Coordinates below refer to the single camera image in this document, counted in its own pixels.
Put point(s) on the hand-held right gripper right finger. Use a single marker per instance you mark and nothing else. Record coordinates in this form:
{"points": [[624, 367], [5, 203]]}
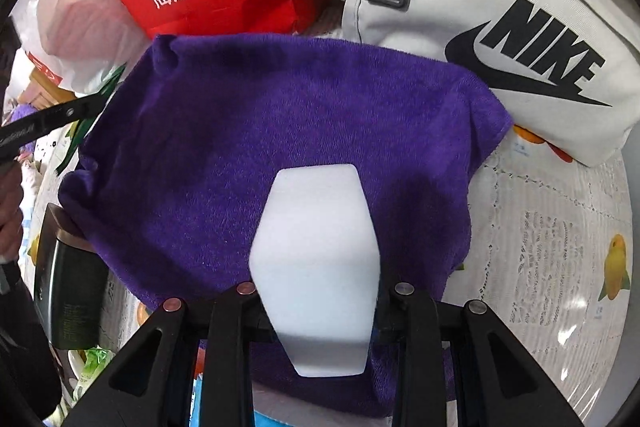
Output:
{"points": [[415, 322]]}

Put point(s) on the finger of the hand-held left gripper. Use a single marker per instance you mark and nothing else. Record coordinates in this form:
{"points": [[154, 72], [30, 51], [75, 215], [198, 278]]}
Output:
{"points": [[87, 106]]}

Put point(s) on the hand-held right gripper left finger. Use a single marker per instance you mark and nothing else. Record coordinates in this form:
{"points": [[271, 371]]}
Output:
{"points": [[235, 322]]}

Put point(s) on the white foam sponge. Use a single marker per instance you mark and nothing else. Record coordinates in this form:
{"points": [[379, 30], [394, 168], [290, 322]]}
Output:
{"points": [[315, 257]]}

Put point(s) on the purple towel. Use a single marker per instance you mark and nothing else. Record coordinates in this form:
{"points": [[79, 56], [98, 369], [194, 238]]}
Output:
{"points": [[225, 117]]}

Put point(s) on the person's left forearm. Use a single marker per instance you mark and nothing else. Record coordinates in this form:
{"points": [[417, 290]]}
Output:
{"points": [[25, 357]]}

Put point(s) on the person's left hand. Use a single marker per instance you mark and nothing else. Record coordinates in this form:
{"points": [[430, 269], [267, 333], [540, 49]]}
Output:
{"points": [[10, 212]]}

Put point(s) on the cardboard box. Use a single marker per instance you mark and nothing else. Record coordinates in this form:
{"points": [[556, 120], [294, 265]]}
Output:
{"points": [[50, 91]]}

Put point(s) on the white plastic shopping bag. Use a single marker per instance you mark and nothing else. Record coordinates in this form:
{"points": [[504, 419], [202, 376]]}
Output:
{"points": [[75, 22]]}

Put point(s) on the green packet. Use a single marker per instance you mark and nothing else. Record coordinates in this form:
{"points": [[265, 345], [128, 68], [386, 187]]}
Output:
{"points": [[92, 372]]}

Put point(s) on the black case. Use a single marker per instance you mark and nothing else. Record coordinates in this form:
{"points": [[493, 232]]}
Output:
{"points": [[70, 287]]}

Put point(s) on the fruit print tablecloth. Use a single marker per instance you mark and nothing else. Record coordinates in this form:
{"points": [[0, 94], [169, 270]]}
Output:
{"points": [[550, 232]]}

